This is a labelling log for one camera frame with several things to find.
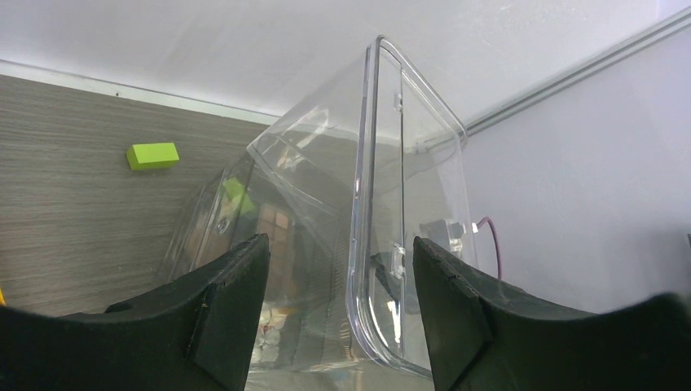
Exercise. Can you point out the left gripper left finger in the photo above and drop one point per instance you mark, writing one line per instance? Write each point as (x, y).
(195, 333)

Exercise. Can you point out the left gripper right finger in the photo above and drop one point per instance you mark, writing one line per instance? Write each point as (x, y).
(485, 334)

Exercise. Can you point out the grey square sample palette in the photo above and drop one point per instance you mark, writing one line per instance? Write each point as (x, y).
(266, 346)

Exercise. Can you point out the eyeshadow palette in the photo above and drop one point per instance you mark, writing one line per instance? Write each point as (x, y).
(278, 226)

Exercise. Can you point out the clear acrylic drawer organizer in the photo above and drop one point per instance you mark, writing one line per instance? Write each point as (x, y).
(359, 165)

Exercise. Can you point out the green rectangular block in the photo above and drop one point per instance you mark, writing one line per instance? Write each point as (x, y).
(152, 156)

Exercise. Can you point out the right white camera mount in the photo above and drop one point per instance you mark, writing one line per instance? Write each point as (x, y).
(449, 235)

